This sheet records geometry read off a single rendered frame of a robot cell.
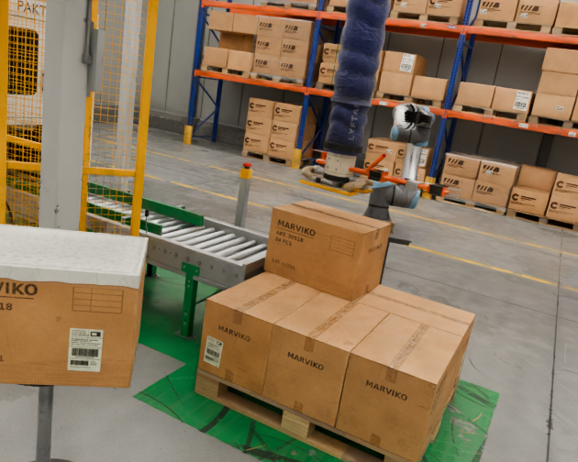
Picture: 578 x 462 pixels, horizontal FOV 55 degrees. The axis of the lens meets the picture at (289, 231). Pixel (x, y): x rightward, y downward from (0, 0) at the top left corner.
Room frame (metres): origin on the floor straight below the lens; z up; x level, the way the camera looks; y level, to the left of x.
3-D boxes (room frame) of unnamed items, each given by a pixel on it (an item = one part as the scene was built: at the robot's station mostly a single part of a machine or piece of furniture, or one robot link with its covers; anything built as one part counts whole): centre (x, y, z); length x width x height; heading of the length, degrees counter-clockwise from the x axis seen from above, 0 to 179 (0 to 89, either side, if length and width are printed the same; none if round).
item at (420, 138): (3.52, -0.72, 1.46); 0.12 x 0.09 x 0.12; 83
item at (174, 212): (4.25, 1.34, 0.60); 1.60 x 0.10 x 0.09; 65
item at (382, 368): (2.80, -0.39, 0.34); 1.20 x 1.00 x 0.40; 65
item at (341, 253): (3.20, -0.24, 0.74); 0.60 x 0.40 x 0.40; 61
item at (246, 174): (4.06, 0.38, 0.50); 0.07 x 0.07 x 1.00; 65
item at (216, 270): (3.57, 1.27, 0.50); 2.31 x 0.05 x 0.19; 65
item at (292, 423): (2.80, -0.39, 0.07); 1.20 x 1.00 x 0.14; 65
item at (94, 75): (2.85, 1.14, 1.62); 0.20 x 0.05 x 0.30; 65
